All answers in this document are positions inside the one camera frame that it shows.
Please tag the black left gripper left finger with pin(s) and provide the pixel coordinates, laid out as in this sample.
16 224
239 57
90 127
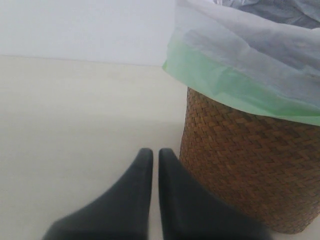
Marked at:
121 213

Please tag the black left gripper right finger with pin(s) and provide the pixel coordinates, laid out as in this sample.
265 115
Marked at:
190 212

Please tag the woven wicker waste basket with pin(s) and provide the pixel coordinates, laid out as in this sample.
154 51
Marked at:
267 168

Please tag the white green plastic bin liner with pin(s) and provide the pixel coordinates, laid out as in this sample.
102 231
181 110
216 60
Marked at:
258 56

